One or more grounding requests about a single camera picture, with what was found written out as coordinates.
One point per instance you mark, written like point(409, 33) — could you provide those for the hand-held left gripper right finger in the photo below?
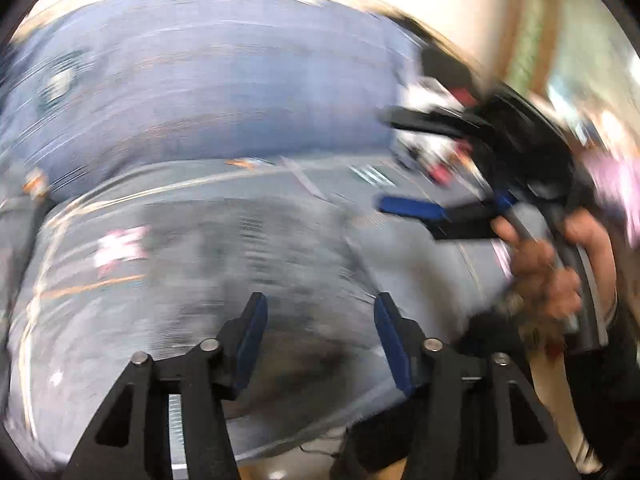
point(395, 350)

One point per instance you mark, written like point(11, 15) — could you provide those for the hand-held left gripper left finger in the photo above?
point(250, 340)

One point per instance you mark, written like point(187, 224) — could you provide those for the grey denim pants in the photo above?
point(225, 270)

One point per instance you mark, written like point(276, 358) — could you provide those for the person's right hand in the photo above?
point(540, 275)

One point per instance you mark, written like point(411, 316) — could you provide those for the grey star printed bed sheet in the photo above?
point(85, 285)

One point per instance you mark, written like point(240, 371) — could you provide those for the blue plaid quilt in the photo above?
point(200, 95)

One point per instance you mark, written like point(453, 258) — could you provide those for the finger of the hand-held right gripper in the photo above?
point(415, 210)
point(425, 122)

